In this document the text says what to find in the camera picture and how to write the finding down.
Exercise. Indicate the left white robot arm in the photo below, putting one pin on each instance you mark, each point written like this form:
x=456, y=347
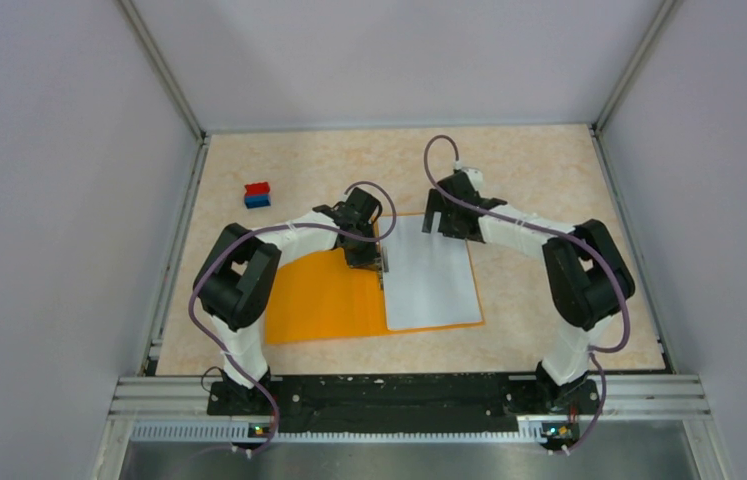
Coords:
x=232, y=288

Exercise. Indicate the white paper sheets stack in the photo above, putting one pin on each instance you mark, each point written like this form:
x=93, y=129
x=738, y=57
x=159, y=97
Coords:
x=430, y=283

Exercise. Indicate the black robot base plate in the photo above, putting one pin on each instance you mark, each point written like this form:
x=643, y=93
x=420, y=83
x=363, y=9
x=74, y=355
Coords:
x=404, y=403

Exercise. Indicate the orange clip file folder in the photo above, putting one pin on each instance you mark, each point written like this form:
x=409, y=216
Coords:
x=320, y=298

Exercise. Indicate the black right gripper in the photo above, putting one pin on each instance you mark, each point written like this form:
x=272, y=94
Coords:
x=438, y=204

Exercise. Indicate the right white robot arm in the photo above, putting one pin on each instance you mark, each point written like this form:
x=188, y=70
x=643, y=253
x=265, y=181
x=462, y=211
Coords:
x=588, y=278

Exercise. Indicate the red and blue toy brick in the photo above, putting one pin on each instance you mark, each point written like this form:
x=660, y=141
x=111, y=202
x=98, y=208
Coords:
x=257, y=195

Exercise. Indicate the silver metal folder clip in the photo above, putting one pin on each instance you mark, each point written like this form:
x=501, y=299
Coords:
x=381, y=263

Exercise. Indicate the white slotted cable duct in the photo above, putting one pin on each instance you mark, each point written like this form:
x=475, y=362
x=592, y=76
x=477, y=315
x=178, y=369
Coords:
x=206, y=431

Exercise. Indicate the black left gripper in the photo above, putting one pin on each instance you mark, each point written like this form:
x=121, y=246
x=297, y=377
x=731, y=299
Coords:
x=364, y=259

